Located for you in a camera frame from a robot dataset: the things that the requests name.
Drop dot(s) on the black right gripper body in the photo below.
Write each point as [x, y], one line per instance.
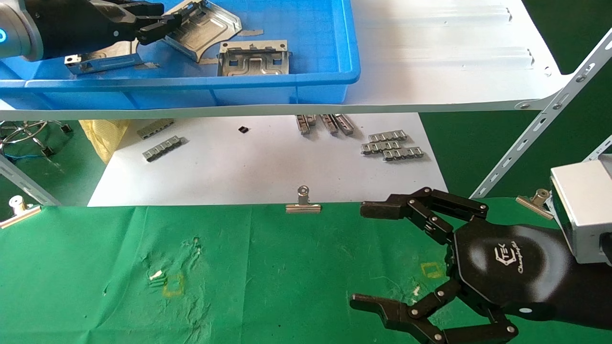
[507, 267]

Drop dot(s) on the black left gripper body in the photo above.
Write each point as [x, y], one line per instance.
[76, 26]

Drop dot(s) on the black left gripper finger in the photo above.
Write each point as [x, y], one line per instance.
[138, 7]
[160, 28]

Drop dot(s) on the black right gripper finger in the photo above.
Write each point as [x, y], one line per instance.
[397, 315]
[385, 209]

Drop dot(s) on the stamped metal bracket part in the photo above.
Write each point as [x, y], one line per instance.
[253, 64]
[210, 26]
[107, 59]

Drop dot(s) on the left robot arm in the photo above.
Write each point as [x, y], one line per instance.
[19, 24]

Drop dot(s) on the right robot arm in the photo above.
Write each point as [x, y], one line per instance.
[588, 296]

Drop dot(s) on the grey tape piece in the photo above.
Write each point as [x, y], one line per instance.
[250, 33]
[146, 66]
[205, 61]

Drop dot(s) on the grey metal clip strip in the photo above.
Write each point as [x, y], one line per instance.
[161, 148]
[329, 124]
[403, 153]
[380, 147]
[387, 136]
[155, 129]
[344, 124]
[304, 124]

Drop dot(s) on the silver binder clip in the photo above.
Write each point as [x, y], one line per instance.
[533, 204]
[303, 206]
[19, 212]

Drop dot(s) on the green cloth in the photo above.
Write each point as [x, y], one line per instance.
[296, 267]

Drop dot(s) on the yellow plastic bag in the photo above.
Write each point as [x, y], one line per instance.
[103, 136]

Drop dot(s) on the chrome chair base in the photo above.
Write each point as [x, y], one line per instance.
[29, 131]

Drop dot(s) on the white flat board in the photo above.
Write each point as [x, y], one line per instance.
[263, 162]

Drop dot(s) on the white metal shelf board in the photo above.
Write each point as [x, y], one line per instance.
[430, 71]

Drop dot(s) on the white perforated shelf strut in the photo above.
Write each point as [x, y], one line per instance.
[600, 150]
[540, 126]
[24, 181]

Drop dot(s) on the blue plastic bin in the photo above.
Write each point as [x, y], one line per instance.
[311, 48]

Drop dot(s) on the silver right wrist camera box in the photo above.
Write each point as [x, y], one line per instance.
[585, 210]

